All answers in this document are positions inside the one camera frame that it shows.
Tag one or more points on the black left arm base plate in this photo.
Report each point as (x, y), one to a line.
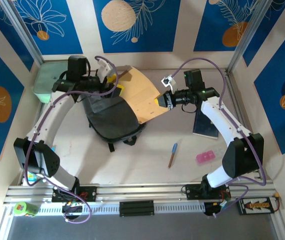
(89, 193)

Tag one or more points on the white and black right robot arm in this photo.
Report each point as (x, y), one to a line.
(220, 120)

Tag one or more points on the aluminium mounting rail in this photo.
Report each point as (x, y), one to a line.
(144, 192)

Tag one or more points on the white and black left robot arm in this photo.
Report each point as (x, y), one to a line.
(49, 120)

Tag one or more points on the black ribbed block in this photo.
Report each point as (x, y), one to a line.
(136, 208)

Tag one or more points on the green cylinder battery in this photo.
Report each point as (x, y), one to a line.
(26, 209)

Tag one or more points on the grey backpack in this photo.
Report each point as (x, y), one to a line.
(112, 120)

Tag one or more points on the aluminium corner post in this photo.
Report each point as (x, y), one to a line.
(250, 32)
(23, 32)

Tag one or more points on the pink plastic pill box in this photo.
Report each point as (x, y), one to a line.
(205, 157)

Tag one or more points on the mint green lunch case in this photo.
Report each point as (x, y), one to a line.
(44, 80)

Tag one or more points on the brown kraft notebook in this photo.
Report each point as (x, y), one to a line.
(142, 95)

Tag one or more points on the navy blue notebook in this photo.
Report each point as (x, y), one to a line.
(205, 127)

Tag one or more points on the black power distribution board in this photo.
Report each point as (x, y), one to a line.
(255, 205)

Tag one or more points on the aluminium side rail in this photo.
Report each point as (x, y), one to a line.
(233, 95)

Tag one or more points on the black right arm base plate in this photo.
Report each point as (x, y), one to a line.
(192, 191)

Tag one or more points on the blue and brown pen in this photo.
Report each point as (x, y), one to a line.
(174, 148)

